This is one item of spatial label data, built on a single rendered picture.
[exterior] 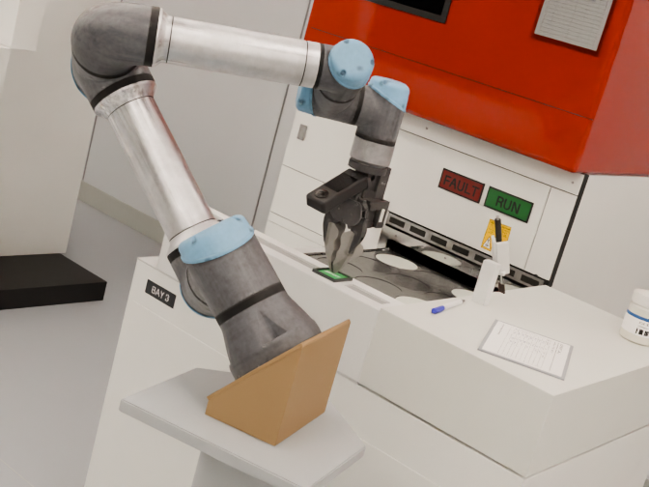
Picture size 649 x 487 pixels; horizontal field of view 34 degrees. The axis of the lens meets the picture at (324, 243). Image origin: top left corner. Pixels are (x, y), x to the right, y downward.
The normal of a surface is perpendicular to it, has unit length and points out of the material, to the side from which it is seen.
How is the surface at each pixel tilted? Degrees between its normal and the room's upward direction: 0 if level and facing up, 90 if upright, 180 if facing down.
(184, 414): 0
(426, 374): 90
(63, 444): 0
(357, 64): 61
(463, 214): 90
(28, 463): 0
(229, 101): 90
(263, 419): 90
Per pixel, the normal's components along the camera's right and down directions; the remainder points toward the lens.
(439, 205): -0.62, 0.04
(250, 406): -0.40, 0.13
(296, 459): 0.26, -0.93
